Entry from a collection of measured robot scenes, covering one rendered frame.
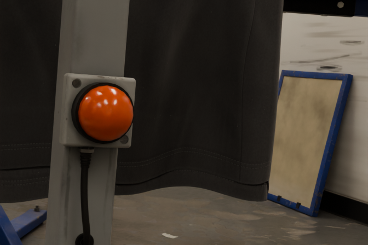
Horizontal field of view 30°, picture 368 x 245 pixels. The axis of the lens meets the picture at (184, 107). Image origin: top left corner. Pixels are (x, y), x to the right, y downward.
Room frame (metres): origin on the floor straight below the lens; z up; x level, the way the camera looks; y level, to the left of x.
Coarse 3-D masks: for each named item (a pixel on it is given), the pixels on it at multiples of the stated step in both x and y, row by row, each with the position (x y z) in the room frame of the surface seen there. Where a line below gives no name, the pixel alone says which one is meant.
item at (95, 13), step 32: (64, 0) 0.50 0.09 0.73; (96, 0) 0.48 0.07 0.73; (128, 0) 0.49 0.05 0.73; (64, 32) 0.50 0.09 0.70; (96, 32) 0.48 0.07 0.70; (64, 64) 0.49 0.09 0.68; (96, 64) 0.48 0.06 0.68; (64, 96) 0.47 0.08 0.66; (64, 128) 0.46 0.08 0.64; (64, 160) 0.48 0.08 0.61; (96, 160) 0.49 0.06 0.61; (64, 192) 0.48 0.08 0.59; (96, 192) 0.49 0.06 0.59; (64, 224) 0.48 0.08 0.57; (96, 224) 0.49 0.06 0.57
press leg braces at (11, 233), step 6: (0, 204) 1.94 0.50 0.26; (0, 210) 1.92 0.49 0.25; (0, 216) 1.91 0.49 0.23; (6, 216) 1.92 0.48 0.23; (0, 222) 1.89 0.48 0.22; (6, 222) 1.90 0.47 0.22; (0, 228) 1.88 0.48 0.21; (6, 228) 1.89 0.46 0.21; (12, 228) 1.90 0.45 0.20; (0, 234) 1.88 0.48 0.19; (6, 234) 1.87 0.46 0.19; (12, 234) 1.88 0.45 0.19; (0, 240) 1.88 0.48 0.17; (6, 240) 1.87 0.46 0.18; (12, 240) 1.87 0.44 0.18; (18, 240) 1.88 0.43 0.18
